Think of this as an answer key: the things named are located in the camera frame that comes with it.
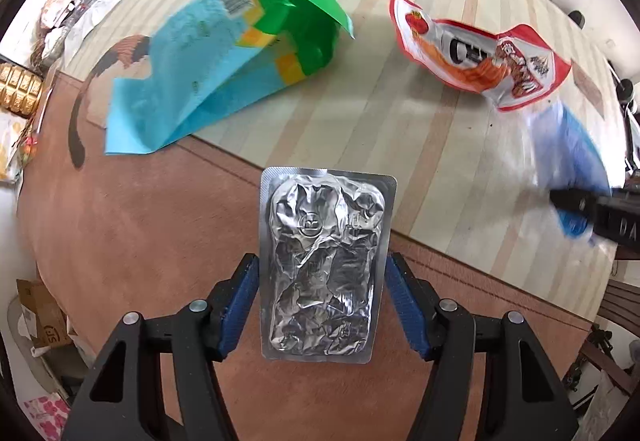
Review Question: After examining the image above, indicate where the brown cardboard box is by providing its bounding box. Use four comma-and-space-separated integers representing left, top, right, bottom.
15, 278, 72, 348

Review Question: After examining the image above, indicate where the brown wooden chair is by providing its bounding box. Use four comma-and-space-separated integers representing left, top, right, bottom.
592, 281, 640, 394

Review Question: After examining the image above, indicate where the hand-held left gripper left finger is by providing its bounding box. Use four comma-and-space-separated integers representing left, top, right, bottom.
62, 253, 260, 441

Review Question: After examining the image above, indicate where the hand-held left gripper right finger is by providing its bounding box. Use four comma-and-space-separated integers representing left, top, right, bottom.
385, 253, 578, 441

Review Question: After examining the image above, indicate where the blue and green snack bag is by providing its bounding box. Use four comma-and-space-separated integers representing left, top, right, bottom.
104, 0, 357, 157

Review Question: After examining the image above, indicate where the pink patterned bag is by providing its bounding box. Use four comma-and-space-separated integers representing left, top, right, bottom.
20, 396, 72, 441

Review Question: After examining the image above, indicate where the bread packet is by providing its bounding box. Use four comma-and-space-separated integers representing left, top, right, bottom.
39, 0, 81, 28

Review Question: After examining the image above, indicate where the gold bottle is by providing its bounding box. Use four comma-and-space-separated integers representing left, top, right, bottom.
0, 64, 46, 115

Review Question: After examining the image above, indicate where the clear plastic bag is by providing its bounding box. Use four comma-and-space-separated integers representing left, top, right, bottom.
64, 0, 137, 54

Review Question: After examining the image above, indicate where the small brown card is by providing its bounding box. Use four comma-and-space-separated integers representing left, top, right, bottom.
572, 64, 606, 109

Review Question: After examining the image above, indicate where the silver blister pack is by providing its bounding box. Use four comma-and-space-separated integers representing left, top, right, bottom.
260, 166, 397, 365

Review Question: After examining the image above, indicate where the red and white snack bag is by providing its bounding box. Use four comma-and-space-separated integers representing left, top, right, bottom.
389, 0, 572, 113

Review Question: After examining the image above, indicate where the cat-shaped paper cutout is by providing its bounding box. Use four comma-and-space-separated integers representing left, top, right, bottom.
69, 35, 153, 169

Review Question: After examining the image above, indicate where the yellow chip bag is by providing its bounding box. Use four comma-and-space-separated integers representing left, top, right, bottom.
0, 115, 31, 183

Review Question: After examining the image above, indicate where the blue plastic wrapper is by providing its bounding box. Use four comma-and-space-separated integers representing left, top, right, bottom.
525, 102, 615, 240

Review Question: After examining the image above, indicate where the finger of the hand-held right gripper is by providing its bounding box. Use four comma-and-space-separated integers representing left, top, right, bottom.
549, 188, 613, 218

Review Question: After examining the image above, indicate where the striped beige tablecloth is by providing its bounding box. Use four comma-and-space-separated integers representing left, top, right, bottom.
62, 0, 632, 302

